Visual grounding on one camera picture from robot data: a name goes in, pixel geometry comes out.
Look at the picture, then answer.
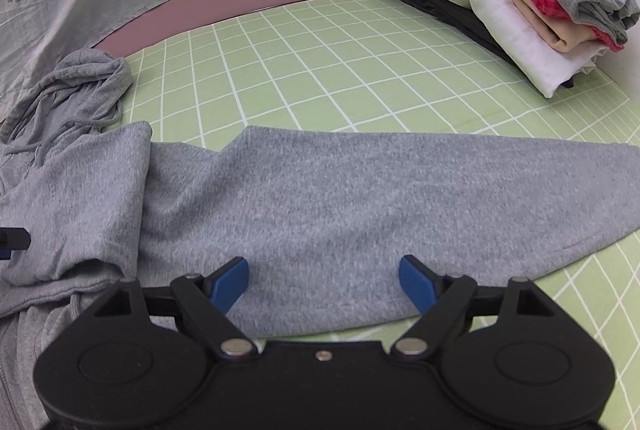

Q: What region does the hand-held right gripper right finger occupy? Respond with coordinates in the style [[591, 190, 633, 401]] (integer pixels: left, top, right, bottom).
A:
[[391, 254, 554, 358]]

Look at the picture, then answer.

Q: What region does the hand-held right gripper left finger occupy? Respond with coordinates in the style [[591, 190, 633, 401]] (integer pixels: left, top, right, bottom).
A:
[[94, 256, 259, 359]]

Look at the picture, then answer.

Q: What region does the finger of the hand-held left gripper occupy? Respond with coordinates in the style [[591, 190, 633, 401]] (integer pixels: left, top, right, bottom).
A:
[[0, 226, 31, 261]]

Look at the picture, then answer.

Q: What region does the grey zip hoodie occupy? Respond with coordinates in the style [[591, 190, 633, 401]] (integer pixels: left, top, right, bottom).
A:
[[0, 48, 640, 430]]

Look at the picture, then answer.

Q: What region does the stack of folded clothes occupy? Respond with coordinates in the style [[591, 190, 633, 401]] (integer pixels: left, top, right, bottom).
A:
[[378, 0, 611, 98]]

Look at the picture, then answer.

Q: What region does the green grid mat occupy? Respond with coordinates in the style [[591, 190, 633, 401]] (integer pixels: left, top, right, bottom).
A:
[[117, 0, 640, 411]]

